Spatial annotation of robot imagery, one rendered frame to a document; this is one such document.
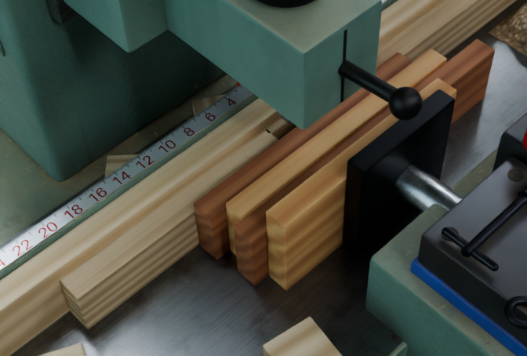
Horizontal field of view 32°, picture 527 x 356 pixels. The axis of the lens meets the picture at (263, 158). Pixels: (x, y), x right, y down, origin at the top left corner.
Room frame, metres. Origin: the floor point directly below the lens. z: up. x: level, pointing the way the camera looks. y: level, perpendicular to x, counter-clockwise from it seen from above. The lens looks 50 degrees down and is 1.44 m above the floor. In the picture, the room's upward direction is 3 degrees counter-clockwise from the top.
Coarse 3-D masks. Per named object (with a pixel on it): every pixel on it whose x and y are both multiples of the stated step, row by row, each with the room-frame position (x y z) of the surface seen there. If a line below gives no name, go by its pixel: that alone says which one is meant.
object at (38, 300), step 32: (416, 0) 0.56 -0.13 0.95; (384, 32) 0.53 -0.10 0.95; (224, 128) 0.44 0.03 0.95; (256, 128) 0.44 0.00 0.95; (192, 160) 0.41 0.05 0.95; (128, 192) 0.38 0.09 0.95; (160, 192) 0.38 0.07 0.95; (96, 224) 0.36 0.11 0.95; (128, 224) 0.36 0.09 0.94; (64, 256) 0.33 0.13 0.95; (0, 288) 0.31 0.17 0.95; (32, 288) 0.31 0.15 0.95; (0, 320) 0.29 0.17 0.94; (32, 320) 0.31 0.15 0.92; (0, 352) 0.29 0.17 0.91
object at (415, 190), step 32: (448, 96) 0.41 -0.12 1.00; (416, 128) 0.39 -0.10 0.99; (448, 128) 0.41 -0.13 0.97; (352, 160) 0.36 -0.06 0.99; (384, 160) 0.37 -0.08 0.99; (416, 160) 0.39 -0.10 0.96; (352, 192) 0.36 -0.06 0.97; (384, 192) 0.37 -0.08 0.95; (416, 192) 0.36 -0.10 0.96; (448, 192) 0.36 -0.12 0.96; (352, 224) 0.36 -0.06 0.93; (384, 224) 0.37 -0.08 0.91
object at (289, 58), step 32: (192, 0) 0.46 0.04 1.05; (224, 0) 0.44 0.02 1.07; (256, 0) 0.43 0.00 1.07; (320, 0) 0.43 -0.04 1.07; (352, 0) 0.43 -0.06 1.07; (192, 32) 0.46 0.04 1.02; (224, 32) 0.44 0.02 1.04; (256, 32) 0.41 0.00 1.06; (288, 32) 0.40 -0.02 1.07; (320, 32) 0.40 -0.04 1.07; (352, 32) 0.41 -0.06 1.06; (224, 64) 0.44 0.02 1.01; (256, 64) 0.42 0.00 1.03; (288, 64) 0.39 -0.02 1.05; (320, 64) 0.39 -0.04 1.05; (288, 96) 0.39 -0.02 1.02; (320, 96) 0.39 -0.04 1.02
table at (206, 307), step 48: (480, 144) 0.45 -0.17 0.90; (384, 240) 0.37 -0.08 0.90; (144, 288) 0.34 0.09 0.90; (192, 288) 0.34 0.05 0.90; (240, 288) 0.33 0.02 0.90; (336, 288) 0.33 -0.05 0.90; (48, 336) 0.30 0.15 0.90; (96, 336) 0.30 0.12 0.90; (144, 336) 0.30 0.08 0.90; (192, 336) 0.30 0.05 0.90; (240, 336) 0.30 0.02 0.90; (336, 336) 0.29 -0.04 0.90; (384, 336) 0.29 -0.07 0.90
